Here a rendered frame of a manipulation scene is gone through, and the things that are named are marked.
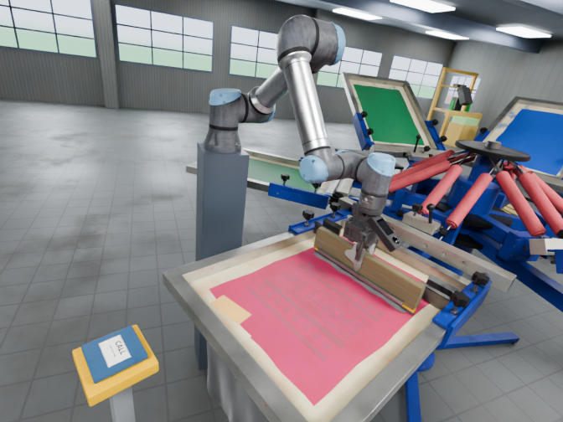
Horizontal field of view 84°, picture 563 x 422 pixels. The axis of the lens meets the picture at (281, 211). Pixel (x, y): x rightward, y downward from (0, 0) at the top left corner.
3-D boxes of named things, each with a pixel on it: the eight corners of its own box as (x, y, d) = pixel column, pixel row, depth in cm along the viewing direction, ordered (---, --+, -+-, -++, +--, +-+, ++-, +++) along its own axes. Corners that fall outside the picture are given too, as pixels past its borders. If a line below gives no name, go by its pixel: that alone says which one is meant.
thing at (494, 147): (423, 390, 175) (536, 156, 119) (364, 343, 201) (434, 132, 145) (451, 355, 201) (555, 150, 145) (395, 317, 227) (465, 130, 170)
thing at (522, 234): (532, 292, 111) (549, 264, 106) (353, 207, 161) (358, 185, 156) (567, 235, 163) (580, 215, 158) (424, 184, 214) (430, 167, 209)
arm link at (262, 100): (228, 101, 131) (309, 5, 88) (257, 103, 140) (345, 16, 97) (235, 128, 130) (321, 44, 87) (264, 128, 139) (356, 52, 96)
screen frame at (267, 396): (315, 482, 49) (319, 469, 48) (162, 283, 87) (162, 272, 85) (480, 297, 100) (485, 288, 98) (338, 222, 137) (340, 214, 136)
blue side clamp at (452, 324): (444, 347, 80) (453, 327, 77) (425, 335, 83) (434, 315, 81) (482, 303, 100) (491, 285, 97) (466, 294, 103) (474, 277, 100)
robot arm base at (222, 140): (201, 142, 133) (201, 119, 128) (235, 144, 138) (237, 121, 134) (207, 152, 120) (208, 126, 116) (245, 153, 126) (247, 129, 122)
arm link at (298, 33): (279, -3, 81) (324, 178, 79) (310, 6, 88) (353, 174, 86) (256, 26, 90) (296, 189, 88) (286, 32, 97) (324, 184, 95)
